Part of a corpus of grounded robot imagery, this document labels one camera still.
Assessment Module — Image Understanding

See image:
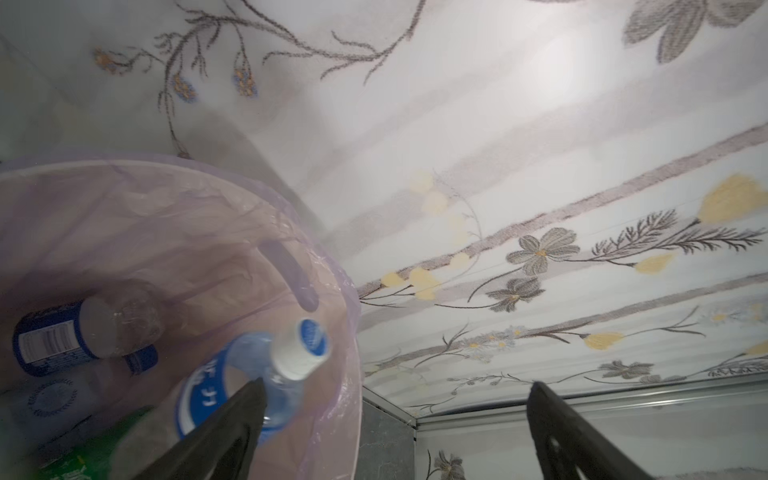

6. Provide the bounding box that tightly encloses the blue label mineral water bottle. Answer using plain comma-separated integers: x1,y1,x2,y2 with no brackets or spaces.
109,318,331,479

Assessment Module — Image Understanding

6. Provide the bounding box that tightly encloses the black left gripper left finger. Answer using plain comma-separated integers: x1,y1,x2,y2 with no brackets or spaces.
135,378,267,480

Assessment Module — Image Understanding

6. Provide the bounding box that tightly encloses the green soda bottle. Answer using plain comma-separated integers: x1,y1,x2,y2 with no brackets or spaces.
32,406,153,480

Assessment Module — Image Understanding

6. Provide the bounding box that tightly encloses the pink bin liner bag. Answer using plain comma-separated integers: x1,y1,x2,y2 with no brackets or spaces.
1,155,362,479

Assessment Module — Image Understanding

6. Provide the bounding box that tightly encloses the aluminium corner frame post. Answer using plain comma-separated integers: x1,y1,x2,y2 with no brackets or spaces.
362,373,767,432

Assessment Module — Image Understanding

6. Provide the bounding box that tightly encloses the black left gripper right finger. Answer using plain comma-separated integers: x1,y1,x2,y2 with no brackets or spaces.
526,382,652,480

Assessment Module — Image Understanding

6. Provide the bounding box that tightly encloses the untouched water blue label bottle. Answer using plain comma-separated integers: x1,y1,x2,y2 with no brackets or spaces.
10,282,165,377

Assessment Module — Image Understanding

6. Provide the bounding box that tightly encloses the soda water blue label bottle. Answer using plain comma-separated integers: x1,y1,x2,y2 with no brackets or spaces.
1,345,159,456

